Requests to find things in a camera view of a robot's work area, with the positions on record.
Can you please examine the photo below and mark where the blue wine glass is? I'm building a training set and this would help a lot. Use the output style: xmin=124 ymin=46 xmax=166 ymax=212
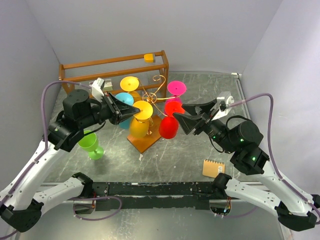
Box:
xmin=115 ymin=92 xmax=134 ymax=130

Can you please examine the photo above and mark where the orange wine glass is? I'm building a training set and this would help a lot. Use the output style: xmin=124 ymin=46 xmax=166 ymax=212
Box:
xmin=129 ymin=100 xmax=154 ymax=138
xmin=120 ymin=76 xmax=142 ymax=102

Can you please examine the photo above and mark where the red wine glass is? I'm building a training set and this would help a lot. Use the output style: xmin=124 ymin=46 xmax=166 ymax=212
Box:
xmin=158 ymin=101 xmax=185 ymax=139

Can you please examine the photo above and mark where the orange wine glass front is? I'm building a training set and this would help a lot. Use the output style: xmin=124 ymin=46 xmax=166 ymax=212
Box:
xmin=120 ymin=76 xmax=142 ymax=102

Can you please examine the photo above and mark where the pink wine glass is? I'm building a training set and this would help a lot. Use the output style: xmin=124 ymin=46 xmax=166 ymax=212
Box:
xmin=164 ymin=80 xmax=187 ymax=117

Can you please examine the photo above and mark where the green wine glass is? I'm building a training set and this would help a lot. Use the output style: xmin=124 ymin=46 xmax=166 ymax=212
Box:
xmin=78 ymin=130 xmax=104 ymax=160

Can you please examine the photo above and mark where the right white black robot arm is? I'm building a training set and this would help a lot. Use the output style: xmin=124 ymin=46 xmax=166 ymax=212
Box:
xmin=173 ymin=98 xmax=320 ymax=232

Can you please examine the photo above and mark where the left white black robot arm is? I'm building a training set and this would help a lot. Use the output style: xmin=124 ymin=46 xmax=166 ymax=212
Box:
xmin=0 ymin=89 xmax=140 ymax=233

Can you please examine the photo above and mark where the wooden shelf rack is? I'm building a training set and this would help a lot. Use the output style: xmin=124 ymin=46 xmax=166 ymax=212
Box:
xmin=58 ymin=50 xmax=169 ymax=94

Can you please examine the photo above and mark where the small white green box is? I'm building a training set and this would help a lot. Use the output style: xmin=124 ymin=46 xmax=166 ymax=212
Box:
xmin=103 ymin=79 xmax=113 ymax=92

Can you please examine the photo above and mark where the brown spiral notepad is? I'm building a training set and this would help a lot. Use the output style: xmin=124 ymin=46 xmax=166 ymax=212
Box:
xmin=202 ymin=159 xmax=225 ymax=178

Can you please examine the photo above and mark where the yellow grey block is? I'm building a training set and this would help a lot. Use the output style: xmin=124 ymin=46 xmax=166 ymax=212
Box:
xmin=143 ymin=53 xmax=156 ymax=63

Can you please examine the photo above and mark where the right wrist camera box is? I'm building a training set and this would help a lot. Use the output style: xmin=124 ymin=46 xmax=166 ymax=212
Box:
xmin=213 ymin=91 xmax=235 ymax=120

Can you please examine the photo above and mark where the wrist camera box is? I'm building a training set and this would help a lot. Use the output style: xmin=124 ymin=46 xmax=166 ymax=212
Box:
xmin=91 ymin=77 xmax=105 ymax=102
xmin=213 ymin=91 xmax=235 ymax=120

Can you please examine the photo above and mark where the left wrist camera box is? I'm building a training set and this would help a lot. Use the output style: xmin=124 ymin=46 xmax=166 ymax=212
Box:
xmin=91 ymin=77 xmax=105 ymax=102

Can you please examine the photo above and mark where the gold wire wine glass rack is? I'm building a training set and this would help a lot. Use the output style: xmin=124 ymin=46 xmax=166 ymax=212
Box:
xmin=127 ymin=74 xmax=168 ymax=154

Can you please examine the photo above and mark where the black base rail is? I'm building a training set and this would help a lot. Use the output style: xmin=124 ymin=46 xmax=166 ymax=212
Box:
xmin=89 ymin=181 xmax=227 ymax=210

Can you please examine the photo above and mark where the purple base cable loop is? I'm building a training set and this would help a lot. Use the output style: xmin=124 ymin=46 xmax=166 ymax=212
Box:
xmin=67 ymin=195 xmax=123 ymax=221

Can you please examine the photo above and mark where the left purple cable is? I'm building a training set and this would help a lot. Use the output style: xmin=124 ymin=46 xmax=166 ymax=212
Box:
xmin=0 ymin=80 xmax=93 ymax=240

